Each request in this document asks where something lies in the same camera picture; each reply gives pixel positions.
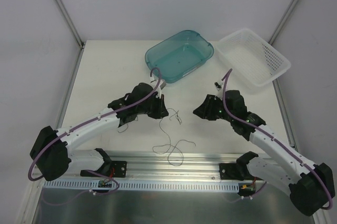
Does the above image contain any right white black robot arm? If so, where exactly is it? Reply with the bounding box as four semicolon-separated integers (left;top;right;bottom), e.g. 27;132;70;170
193;90;335;216

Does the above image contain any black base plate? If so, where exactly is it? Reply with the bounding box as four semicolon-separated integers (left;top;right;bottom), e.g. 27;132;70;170
93;160;127;178
219;163;254;181

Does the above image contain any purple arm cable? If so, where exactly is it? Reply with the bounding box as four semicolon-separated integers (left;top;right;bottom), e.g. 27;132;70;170
222;68;333;209
28;67;163;181

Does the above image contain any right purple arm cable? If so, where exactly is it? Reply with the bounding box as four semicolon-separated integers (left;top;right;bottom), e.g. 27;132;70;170
222;68;333;209

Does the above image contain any aluminium mounting rail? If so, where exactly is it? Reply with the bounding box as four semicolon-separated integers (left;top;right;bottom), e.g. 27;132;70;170
34;150;315;180

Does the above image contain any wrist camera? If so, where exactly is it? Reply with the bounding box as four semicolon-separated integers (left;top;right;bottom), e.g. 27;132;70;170
150;76;166;89
214;81;224;93

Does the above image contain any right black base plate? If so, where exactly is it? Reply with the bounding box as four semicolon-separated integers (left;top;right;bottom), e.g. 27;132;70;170
219;163;254;181

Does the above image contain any teal transparent plastic tub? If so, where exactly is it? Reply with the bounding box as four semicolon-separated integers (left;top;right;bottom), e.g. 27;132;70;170
145;30;214;84

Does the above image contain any white slotted cable duct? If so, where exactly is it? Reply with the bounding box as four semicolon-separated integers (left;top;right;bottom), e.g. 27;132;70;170
44;179;239;193

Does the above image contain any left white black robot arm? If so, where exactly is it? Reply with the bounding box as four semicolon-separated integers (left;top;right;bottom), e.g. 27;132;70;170
28;80;169;181

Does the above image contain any white perforated plastic basket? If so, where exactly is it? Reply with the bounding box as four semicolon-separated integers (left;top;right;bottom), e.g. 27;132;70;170
215;28;291;94

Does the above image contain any aluminium frame post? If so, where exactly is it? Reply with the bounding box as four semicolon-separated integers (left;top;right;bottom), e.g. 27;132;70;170
53;0;85;49
268;0;301;45

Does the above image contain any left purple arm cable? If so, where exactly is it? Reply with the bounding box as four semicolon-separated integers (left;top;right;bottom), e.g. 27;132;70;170
28;67;163;181

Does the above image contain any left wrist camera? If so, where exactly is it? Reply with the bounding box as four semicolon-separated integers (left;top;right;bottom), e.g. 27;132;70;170
150;76;166;89

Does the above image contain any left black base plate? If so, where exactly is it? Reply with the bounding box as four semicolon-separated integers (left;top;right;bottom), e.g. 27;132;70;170
93;160;127;178

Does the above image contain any right aluminium frame post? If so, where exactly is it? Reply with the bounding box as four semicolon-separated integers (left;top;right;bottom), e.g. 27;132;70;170
268;0;301;45

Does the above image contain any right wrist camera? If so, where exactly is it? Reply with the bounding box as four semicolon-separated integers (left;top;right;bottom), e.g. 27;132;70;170
214;81;224;93

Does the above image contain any left aluminium frame post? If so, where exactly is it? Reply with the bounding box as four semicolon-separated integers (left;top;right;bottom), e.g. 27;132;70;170
53;0;85;49

